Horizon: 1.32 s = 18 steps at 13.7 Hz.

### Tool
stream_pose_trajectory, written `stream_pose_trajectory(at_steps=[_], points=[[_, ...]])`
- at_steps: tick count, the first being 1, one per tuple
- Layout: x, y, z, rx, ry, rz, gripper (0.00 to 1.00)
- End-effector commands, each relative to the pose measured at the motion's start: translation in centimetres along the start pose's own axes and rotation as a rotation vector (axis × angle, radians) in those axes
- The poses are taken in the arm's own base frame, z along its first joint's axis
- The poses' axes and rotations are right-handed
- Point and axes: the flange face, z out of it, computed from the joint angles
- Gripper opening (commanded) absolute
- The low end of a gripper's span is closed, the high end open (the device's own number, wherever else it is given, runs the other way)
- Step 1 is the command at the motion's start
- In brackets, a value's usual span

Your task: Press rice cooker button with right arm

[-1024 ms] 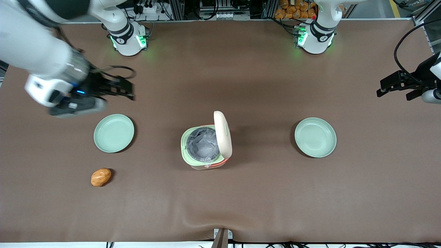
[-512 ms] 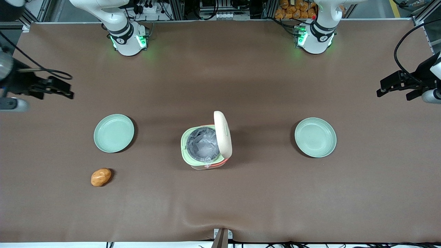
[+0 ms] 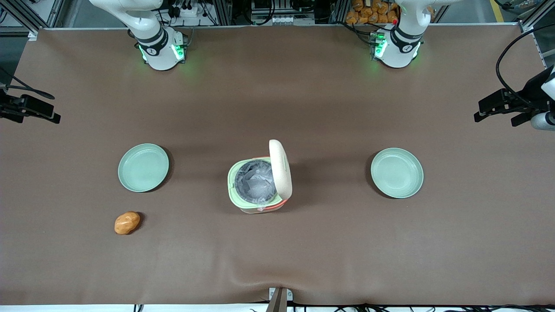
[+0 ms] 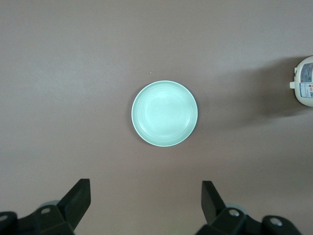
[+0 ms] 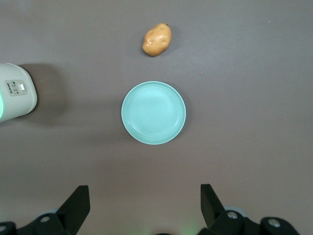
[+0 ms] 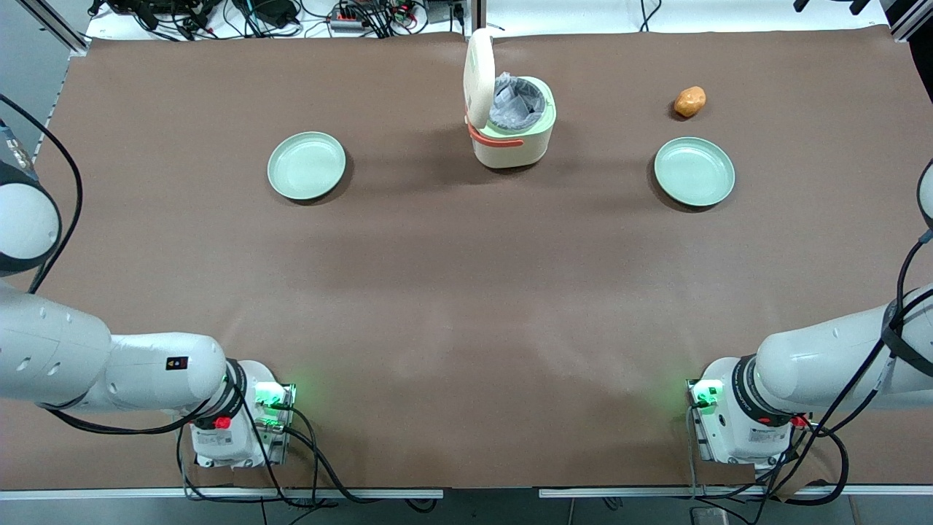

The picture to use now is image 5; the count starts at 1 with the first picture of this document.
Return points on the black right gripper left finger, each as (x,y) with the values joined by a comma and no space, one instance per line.
(73,213)

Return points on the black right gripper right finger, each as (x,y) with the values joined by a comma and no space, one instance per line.
(211,210)

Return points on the pale green round plate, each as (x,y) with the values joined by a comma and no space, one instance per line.
(153,112)

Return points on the orange-brown potato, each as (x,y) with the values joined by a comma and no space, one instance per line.
(157,40)

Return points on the brown table cover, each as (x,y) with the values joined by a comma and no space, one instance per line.
(244,98)

